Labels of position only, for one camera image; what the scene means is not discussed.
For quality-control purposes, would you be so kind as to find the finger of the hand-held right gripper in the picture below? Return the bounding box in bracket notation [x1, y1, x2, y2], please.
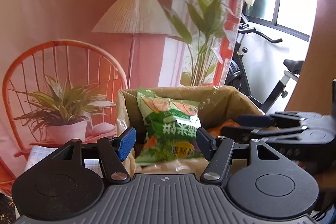
[238, 114, 306, 128]
[222, 126, 306, 141]

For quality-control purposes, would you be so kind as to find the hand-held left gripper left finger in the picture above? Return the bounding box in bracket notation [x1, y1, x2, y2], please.
[45, 127, 136, 184]

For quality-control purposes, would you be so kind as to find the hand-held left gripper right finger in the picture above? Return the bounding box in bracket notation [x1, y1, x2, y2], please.
[196, 127, 298, 184]

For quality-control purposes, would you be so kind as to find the orange snack packet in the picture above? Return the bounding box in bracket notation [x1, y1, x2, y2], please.
[207, 119, 238, 138]

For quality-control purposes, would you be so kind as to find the green snack bag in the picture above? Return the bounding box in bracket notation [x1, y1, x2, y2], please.
[135, 87, 208, 166]

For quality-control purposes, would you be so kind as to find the brown cardboard box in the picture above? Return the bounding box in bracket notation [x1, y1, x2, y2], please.
[115, 85, 265, 177]

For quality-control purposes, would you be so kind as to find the black exercise bike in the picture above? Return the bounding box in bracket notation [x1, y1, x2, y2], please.
[226, 14, 305, 114]

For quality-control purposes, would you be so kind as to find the wooden door panel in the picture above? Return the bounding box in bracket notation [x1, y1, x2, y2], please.
[285, 0, 336, 115]

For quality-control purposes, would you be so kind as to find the printed room wall backdrop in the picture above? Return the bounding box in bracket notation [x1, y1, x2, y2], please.
[0, 0, 247, 180]

